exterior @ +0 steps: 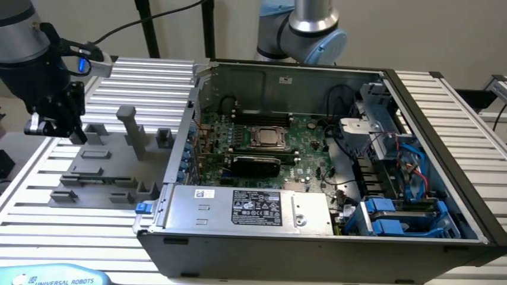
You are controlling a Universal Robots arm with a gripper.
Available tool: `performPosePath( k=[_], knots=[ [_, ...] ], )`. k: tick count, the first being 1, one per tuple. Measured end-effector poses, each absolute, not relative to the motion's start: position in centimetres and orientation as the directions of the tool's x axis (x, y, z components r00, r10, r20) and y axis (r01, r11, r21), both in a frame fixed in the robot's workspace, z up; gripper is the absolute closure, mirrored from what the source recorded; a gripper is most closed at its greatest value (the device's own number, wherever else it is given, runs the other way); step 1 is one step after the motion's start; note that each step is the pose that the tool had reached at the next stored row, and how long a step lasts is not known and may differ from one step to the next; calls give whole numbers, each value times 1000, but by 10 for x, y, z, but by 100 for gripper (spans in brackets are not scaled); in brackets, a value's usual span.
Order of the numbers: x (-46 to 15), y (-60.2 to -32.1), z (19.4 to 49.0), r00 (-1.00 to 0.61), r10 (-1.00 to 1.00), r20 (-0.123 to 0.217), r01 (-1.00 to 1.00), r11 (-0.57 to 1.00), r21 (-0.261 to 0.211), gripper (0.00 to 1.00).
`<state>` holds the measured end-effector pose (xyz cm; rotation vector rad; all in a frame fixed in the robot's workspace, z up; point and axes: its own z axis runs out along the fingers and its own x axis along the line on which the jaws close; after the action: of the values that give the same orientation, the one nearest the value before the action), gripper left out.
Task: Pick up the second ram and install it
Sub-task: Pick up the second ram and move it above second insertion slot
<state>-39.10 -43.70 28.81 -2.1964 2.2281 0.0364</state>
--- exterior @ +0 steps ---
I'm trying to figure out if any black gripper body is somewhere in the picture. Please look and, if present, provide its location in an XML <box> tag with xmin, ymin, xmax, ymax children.
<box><xmin>0</xmin><ymin>56</ymin><xmax>87</xmax><ymax>120</ymax></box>

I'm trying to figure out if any black RAM slot bank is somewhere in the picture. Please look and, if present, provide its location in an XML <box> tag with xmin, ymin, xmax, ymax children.
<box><xmin>234</xmin><ymin>111</ymin><xmax>292</xmax><ymax>127</ymax></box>

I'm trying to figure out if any grey parts rack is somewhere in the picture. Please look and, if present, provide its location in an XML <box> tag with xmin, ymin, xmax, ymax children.
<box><xmin>47</xmin><ymin>105</ymin><xmax>180</xmax><ymax>209</ymax></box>

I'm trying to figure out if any black box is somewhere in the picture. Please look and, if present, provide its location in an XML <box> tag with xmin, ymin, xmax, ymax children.
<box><xmin>0</xmin><ymin>149</ymin><xmax>17</xmax><ymax>179</ymax></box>

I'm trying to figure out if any blue case latch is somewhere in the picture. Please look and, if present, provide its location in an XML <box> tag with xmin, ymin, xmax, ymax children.
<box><xmin>134</xmin><ymin>201</ymin><xmax>155</xmax><ymax>216</ymax></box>

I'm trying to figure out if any black stand pole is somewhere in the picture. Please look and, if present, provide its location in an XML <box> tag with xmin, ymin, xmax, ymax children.
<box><xmin>134</xmin><ymin>0</ymin><xmax>162</xmax><ymax>59</ymax></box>
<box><xmin>200</xmin><ymin>0</ymin><xmax>218</xmax><ymax>59</ymax></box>

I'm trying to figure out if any silver power supply unit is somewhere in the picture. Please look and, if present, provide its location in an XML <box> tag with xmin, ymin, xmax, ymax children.
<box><xmin>158</xmin><ymin>185</ymin><xmax>335</xmax><ymax>237</ymax></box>

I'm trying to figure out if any black graphics card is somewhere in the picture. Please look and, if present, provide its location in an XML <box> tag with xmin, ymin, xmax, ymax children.
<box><xmin>227</xmin><ymin>155</ymin><xmax>284</xmax><ymax>179</ymax></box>

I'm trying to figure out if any silver CPU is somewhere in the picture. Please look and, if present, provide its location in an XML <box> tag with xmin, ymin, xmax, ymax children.
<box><xmin>252</xmin><ymin>128</ymin><xmax>284</xmax><ymax>145</ymax></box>

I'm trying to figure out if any CPU socket with lever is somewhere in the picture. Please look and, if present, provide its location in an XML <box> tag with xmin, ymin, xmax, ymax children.
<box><xmin>244</xmin><ymin>124</ymin><xmax>294</xmax><ymax>150</ymax></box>

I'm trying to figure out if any green motherboard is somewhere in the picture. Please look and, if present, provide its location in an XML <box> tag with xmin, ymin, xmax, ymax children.
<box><xmin>195</xmin><ymin>112</ymin><xmax>339</xmax><ymax>197</ymax></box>

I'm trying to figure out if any open black PC case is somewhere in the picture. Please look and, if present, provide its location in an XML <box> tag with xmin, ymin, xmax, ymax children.
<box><xmin>136</xmin><ymin>60</ymin><xmax>503</xmax><ymax>279</ymax></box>

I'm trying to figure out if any black fan shroud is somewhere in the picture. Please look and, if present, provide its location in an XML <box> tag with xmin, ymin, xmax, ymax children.
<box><xmin>351</xmin><ymin>156</ymin><xmax>398</xmax><ymax>197</ymax></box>

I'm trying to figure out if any silver disk bay cage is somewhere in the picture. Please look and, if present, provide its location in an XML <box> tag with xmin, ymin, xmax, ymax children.
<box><xmin>338</xmin><ymin>82</ymin><xmax>416</xmax><ymax>163</ymax></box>

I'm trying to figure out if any aluminium profile beam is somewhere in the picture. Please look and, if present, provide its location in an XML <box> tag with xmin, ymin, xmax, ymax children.
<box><xmin>480</xmin><ymin>74</ymin><xmax>507</xmax><ymax>103</ymax></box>

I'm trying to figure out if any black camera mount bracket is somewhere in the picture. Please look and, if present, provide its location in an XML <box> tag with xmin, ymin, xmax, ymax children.
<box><xmin>37</xmin><ymin>21</ymin><xmax>95</xmax><ymax>75</ymax></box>

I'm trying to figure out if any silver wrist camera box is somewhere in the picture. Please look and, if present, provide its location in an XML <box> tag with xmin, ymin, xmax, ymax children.
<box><xmin>78</xmin><ymin>44</ymin><xmax>115</xmax><ymax>79</ymax></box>

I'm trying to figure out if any black camera cable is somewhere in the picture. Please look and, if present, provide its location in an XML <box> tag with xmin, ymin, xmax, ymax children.
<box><xmin>83</xmin><ymin>0</ymin><xmax>214</xmax><ymax>49</ymax></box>

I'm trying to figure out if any short black looped wire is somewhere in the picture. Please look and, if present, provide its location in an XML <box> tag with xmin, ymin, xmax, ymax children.
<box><xmin>220</xmin><ymin>95</ymin><xmax>239</xmax><ymax>116</ymax></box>

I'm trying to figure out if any blue disk bay bracket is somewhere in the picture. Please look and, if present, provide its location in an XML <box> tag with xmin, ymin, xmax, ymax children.
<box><xmin>343</xmin><ymin>195</ymin><xmax>466</xmax><ymax>240</ymax></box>

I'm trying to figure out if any blue data wire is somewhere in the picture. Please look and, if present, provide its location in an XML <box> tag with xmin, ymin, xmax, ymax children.
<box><xmin>396</xmin><ymin>141</ymin><xmax>430</xmax><ymax>203</ymax></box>

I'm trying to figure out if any red wire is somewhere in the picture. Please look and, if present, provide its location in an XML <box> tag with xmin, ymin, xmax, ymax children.
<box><xmin>408</xmin><ymin>167</ymin><xmax>432</xmax><ymax>197</ymax></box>

